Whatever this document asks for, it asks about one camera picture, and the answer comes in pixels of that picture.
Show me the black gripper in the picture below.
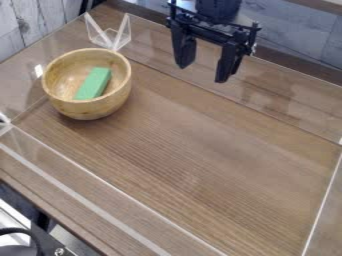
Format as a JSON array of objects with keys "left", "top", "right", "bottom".
[{"left": 169, "top": 0, "right": 261, "bottom": 83}]

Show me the green rectangular block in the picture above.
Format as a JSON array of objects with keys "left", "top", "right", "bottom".
[{"left": 74, "top": 67, "right": 113, "bottom": 100}]

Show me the wooden bowl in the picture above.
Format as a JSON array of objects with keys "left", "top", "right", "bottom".
[{"left": 42, "top": 48, "right": 131, "bottom": 120}]

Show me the clear acrylic corner bracket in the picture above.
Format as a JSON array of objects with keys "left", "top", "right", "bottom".
[{"left": 85, "top": 13, "right": 131, "bottom": 51}]

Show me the clear acrylic enclosure wall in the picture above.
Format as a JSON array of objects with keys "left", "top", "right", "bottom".
[{"left": 0, "top": 17, "right": 342, "bottom": 256}]

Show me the black metal bracket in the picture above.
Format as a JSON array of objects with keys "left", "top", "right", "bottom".
[{"left": 30, "top": 223, "right": 78, "bottom": 256}]

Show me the black cable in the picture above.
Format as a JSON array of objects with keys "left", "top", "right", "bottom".
[{"left": 0, "top": 227, "right": 45, "bottom": 256}]

